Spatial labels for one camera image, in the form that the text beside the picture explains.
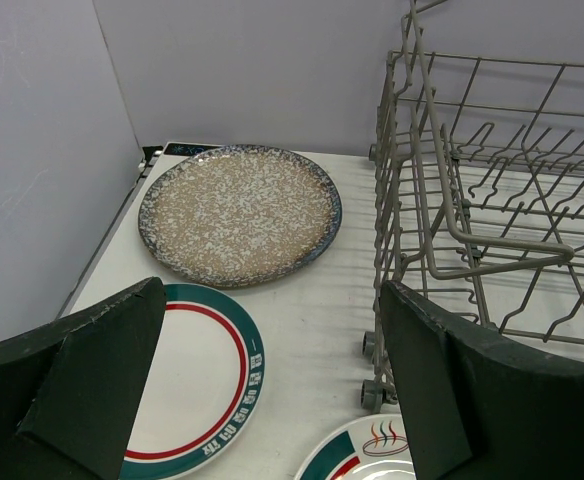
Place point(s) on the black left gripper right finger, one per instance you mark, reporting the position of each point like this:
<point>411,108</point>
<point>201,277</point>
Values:
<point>476,404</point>

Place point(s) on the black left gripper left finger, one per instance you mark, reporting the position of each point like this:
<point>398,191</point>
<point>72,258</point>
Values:
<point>70,389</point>

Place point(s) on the white plate steam logo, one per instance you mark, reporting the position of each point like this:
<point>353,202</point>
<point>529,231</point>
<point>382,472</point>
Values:
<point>373,447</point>

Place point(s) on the white plate green red rim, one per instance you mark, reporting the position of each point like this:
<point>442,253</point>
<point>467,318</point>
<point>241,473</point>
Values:
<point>203,386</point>

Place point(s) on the speckled brown round plate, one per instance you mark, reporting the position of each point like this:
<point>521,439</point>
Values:
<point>240,215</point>

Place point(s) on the dark logo sticker left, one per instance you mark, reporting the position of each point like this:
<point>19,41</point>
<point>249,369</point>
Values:
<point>186,150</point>

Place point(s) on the grey wire dish rack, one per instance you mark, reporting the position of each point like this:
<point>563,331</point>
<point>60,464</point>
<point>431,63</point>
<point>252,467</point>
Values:
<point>479,181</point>

